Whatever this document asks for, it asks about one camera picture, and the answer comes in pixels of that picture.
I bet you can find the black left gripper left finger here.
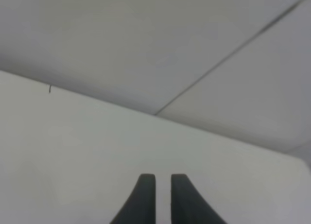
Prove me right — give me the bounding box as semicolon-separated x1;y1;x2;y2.
111;173;156;224

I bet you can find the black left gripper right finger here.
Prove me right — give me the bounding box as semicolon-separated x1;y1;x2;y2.
171;174;225;224

